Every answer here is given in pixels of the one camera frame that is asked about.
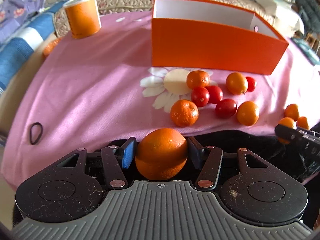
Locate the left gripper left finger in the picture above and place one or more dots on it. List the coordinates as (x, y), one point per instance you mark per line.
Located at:
(75, 185)

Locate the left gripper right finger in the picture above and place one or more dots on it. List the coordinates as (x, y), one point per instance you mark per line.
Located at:
(247, 186)

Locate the large orange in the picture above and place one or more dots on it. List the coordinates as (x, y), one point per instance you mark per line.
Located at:
(161, 154)

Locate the small mandarin edge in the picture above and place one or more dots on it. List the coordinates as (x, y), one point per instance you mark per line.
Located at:
(302, 122)

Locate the small mandarin far right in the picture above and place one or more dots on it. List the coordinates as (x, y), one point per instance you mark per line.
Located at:
(292, 112)

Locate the smooth orange right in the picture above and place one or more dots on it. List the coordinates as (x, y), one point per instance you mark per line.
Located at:
(247, 113)

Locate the red cherry tomato far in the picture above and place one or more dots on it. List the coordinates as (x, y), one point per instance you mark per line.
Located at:
(252, 83)

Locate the red cherry tomato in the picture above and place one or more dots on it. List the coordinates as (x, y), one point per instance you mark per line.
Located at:
(225, 108)
(200, 96)
(252, 83)
(215, 94)

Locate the teal paperback book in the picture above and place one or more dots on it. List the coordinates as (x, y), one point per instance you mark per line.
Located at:
(306, 50)

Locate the red cherry tomato front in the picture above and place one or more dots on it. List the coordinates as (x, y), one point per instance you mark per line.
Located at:
(225, 108)

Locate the smooth orange kumquat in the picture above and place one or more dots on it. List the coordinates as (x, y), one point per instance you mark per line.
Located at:
(236, 83)

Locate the red cherry tomato middle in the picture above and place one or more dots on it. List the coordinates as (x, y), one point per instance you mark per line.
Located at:
(215, 94)

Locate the pink floral table cloth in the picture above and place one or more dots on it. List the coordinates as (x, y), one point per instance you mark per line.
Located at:
(102, 88)

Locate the bumpy mandarin front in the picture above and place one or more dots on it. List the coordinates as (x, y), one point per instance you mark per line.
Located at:
(184, 113)

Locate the red cherry tomato left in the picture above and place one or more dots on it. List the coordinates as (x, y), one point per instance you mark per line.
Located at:
(200, 96)

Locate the dark green puffer jacket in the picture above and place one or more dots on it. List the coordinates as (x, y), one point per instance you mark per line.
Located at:
(309, 13)

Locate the white cloth covered side table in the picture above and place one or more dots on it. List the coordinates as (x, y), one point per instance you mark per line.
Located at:
(286, 20)

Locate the orange lid under cloth edge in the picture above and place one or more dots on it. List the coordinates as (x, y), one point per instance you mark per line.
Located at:
(50, 46)

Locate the blue striped blanket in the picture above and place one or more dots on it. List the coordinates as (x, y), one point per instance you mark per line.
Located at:
(25, 41)

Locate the orange cardboard box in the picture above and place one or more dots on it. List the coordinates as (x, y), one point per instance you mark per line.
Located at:
(213, 35)

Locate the orange paper cup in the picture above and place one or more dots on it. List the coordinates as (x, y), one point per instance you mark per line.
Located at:
(83, 17)

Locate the purple floral bedsheet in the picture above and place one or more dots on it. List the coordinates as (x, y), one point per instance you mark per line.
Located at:
(14, 13)

